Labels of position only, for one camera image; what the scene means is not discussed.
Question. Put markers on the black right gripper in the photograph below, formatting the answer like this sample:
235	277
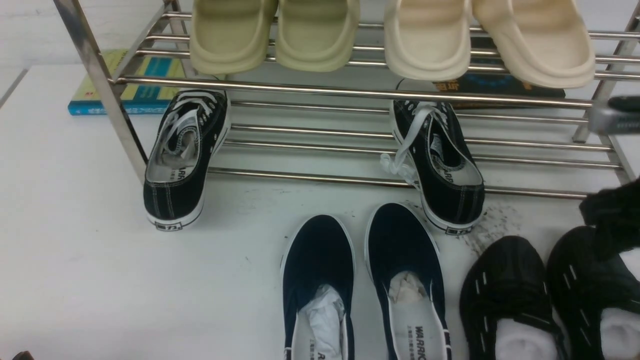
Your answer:
614	213

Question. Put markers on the black knit shoe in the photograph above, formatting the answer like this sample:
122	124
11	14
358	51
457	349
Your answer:
505	306
583	286

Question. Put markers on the stainless steel shoe rack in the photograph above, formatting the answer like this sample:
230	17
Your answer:
111	86

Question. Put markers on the cream slipper outer right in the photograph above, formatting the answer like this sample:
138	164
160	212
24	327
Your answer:
541	42

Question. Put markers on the cream slipper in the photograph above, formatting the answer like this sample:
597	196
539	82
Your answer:
541	42
428	40

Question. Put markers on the dark book with orange text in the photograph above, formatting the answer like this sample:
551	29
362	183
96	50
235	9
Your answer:
492	84

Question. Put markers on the black lace-up sneaker right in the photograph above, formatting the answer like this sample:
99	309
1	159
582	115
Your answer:
433	157

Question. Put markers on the black lace-up sneaker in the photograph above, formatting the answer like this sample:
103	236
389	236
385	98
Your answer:
192	130
433	157

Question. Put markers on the cream slipper inner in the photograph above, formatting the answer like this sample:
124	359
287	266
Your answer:
428	40

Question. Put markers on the navy slip-on shoe right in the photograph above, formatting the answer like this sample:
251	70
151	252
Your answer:
404	264

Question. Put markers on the navy slip-on shoe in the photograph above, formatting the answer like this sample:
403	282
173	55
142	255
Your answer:
404	264
318	273

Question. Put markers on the pale green slipper inner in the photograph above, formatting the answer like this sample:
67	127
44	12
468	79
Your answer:
316	35

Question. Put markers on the pale green slipper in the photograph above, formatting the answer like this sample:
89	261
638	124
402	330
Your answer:
230	36
316	35

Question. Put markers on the navy slip-on shoe left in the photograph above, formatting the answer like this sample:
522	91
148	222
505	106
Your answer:
318	273

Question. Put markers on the pale green slipper outer left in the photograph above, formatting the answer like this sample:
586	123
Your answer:
230	36

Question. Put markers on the black lace-up sneaker left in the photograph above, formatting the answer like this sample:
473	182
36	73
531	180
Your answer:
192	130

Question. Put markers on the blue and yellow book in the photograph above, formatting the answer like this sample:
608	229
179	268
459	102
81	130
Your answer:
136	99

